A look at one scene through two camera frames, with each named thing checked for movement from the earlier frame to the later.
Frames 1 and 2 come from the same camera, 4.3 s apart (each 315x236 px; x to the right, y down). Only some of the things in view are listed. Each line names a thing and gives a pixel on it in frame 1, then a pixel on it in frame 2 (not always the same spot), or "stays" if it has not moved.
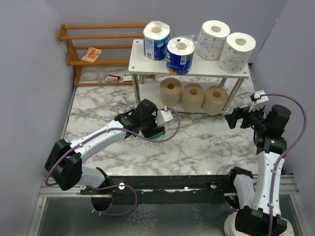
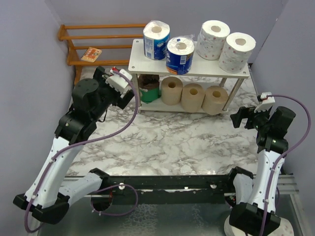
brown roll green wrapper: (158, 135) to (149, 87)
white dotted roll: (210, 39) stays
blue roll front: (179, 54) stays
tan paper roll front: (193, 96) stays
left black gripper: (154, 129) to (101, 76)
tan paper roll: (215, 99) stays
